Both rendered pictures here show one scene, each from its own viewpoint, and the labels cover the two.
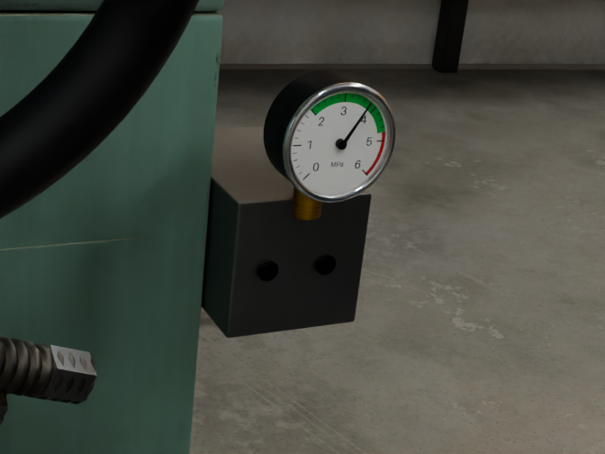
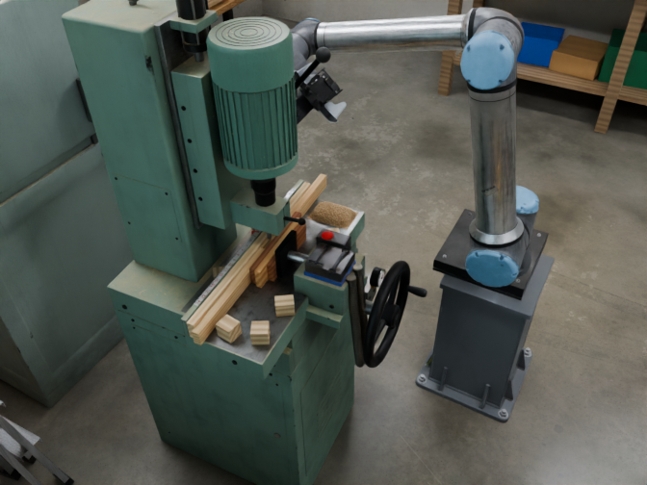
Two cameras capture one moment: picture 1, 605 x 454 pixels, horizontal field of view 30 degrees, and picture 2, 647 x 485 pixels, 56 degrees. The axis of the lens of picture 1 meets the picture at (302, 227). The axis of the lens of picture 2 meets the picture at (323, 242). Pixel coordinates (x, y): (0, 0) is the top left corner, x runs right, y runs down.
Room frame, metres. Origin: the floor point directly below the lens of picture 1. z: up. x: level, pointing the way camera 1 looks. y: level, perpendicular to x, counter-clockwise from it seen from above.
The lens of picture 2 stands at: (-0.46, 0.92, 2.01)
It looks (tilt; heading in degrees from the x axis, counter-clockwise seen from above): 41 degrees down; 324
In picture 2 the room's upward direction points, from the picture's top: 1 degrees counter-clockwise
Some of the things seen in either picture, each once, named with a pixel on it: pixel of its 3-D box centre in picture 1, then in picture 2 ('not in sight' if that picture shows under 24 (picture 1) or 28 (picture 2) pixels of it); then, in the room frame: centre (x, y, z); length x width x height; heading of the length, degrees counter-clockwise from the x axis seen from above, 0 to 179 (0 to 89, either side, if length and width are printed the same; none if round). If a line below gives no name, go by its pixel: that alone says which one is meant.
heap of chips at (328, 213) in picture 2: not in sight; (333, 211); (0.64, 0.09, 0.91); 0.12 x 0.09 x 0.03; 28
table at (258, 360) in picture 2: not in sight; (300, 280); (0.50, 0.30, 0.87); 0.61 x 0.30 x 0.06; 118
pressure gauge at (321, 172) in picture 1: (323, 149); (375, 278); (0.55, -0.01, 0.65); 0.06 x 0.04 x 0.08; 118
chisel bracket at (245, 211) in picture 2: not in sight; (260, 213); (0.63, 0.33, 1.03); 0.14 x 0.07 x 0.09; 28
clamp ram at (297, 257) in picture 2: not in sight; (297, 257); (0.51, 0.31, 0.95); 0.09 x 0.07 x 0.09; 118
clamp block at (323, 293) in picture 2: not in sight; (329, 277); (0.43, 0.26, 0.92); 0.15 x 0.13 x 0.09; 118
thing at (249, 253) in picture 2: not in sight; (256, 251); (0.62, 0.36, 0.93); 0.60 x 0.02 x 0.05; 118
